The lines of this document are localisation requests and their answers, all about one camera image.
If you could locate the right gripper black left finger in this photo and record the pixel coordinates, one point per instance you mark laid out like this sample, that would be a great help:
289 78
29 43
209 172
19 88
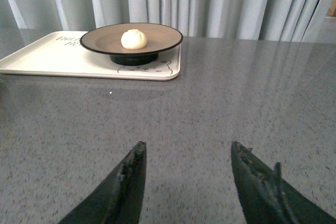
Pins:
118 198

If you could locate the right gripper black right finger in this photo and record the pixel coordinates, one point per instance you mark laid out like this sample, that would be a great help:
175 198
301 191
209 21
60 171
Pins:
265 197

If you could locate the tan plate with black rim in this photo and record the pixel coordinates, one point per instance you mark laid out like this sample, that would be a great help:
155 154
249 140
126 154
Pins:
107 40

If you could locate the white steamed bun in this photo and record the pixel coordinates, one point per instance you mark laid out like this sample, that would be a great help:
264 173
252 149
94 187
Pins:
134 39

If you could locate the white bear print tray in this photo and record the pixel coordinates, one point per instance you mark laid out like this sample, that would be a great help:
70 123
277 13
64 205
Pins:
61 54

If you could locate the grey pleated curtain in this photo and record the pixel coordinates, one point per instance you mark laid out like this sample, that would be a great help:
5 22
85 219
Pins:
276 20

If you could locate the brown cardboard box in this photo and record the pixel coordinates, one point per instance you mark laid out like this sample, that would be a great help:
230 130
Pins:
332 9

